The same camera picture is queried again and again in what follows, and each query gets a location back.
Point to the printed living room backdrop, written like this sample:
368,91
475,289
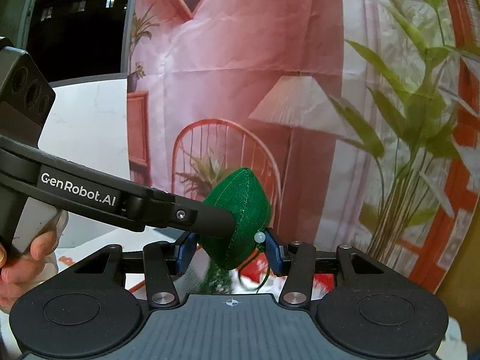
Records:
360,118

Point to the green fabric sachet with tassel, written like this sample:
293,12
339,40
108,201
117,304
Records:
242,194

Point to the left hand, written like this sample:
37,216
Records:
20,274

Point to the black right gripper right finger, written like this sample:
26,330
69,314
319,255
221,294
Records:
276,252

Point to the red cardboard box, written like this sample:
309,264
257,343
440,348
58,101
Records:
251,278

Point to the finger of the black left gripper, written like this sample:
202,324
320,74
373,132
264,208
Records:
158,209

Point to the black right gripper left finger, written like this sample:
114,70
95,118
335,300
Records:
186,247

